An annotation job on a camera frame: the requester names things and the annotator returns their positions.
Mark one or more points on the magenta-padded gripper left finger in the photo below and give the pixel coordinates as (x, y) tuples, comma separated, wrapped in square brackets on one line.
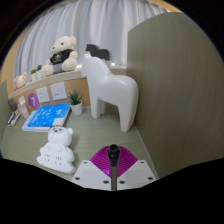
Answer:
[(91, 173)]

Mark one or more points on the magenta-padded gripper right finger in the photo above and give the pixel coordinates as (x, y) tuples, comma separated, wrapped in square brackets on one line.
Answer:
[(136, 173)]

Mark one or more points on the small black charger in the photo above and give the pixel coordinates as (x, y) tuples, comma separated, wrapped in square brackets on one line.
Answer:
[(113, 151)]

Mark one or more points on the white bear-shaped power strip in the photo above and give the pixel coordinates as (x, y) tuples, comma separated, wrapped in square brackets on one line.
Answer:
[(56, 150)]

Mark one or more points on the small plant in white pot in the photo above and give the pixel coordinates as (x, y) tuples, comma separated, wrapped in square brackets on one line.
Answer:
[(76, 107)]

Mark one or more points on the bright blue book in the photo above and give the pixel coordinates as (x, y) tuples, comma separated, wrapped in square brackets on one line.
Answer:
[(48, 115)]

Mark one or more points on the large white horse figurine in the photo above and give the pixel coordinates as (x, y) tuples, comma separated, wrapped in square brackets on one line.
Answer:
[(113, 88)]

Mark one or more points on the green partition panel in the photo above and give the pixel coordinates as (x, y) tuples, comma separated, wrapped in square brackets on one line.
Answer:
[(180, 93), (3, 110)]

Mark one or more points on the purple round number disc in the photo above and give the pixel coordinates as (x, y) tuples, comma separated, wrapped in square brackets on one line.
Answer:
[(33, 100)]

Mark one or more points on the pink horse figurine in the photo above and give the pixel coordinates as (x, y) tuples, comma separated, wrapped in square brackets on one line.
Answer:
[(23, 106)]

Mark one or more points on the dark grey horse figurine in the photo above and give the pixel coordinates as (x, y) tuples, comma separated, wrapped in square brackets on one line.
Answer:
[(12, 106)]

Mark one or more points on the tiny potted succulent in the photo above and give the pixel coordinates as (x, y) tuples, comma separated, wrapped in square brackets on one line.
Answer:
[(40, 70), (34, 76)]

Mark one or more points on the orange and cream plush toy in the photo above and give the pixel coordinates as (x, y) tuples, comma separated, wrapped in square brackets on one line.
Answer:
[(21, 80)]

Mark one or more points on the cream teddy bear black shirt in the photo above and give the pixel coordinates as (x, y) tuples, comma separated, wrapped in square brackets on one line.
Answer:
[(61, 56)]

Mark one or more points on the black horse figurine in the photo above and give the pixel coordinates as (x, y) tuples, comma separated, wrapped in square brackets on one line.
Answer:
[(100, 52)]

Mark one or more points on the grey-white curtain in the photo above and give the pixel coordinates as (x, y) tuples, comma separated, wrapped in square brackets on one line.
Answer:
[(100, 23)]

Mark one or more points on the white wall socket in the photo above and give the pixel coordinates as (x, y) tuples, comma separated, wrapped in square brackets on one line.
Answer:
[(43, 95), (58, 91)]

